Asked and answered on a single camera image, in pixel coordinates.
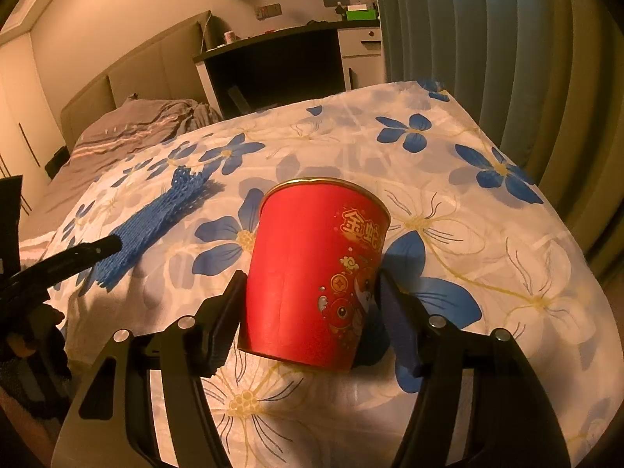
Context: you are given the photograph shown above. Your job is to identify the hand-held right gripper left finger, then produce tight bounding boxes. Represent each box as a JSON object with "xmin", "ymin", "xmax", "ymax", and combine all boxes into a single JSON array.
[{"xmin": 51, "ymin": 269, "xmax": 248, "ymax": 468}]

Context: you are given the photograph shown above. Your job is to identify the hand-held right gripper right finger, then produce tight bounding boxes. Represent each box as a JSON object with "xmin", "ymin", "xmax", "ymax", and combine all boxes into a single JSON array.
[{"xmin": 378, "ymin": 269, "xmax": 571, "ymax": 468}]

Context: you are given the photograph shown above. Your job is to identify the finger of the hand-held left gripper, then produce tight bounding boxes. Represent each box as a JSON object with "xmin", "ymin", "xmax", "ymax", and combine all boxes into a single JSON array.
[{"xmin": 0, "ymin": 234, "xmax": 124, "ymax": 303}]

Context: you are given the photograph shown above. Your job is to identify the blue foam net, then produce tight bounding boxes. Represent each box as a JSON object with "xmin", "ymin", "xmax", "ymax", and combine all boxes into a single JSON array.
[{"xmin": 90, "ymin": 166, "xmax": 226, "ymax": 289}]

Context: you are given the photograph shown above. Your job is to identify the red printed paper cup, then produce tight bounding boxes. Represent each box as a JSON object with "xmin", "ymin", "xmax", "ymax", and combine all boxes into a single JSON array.
[{"xmin": 238, "ymin": 178, "xmax": 392, "ymax": 374}]

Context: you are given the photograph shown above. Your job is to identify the person's left hand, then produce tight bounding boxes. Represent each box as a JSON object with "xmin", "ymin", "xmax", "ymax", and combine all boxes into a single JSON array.
[{"xmin": 0, "ymin": 302, "xmax": 69, "ymax": 401}]

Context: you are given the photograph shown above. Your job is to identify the black bedside stand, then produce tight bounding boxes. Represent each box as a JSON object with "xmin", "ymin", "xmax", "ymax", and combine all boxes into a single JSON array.
[{"xmin": 45, "ymin": 146, "xmax": 66, "ymax": 179}]

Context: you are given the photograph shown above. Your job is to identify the white wardrobe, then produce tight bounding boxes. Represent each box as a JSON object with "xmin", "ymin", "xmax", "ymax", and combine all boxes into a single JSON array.
[{"xmin": 0, "ymin": 29, "xmax": 74, "ymax": 206}]

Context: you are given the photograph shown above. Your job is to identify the grey striped duvet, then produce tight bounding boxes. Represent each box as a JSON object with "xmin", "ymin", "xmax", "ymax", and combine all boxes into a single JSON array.
[{"xmin": 19, "ymin": 97, "xmax": 222, "ymax": 249}]

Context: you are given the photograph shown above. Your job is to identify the padded bed headboard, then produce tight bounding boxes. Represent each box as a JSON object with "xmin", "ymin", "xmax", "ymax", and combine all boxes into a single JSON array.
[{"xmin": 60, "ymin": 10, "xmax": 213, "ymax": 154}]

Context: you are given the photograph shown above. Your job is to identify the white drawer cabinet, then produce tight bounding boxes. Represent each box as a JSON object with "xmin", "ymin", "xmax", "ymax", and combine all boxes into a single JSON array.
[{"xmin": 337, "ymin": 24, "xmax": 388, "ymax": 92}]

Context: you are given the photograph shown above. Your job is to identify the grey window curtain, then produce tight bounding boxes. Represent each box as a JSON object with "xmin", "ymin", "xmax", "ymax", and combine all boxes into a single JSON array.
[{"xmin": 373, "ymin": 0, "xmax": 624, "ymax": 293}]

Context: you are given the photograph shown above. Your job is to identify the dark desk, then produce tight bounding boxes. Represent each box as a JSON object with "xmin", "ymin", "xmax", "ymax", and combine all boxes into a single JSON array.
[{"xmin": 192, "ymin": 19, "xmax": 383, "ymax": 120}]

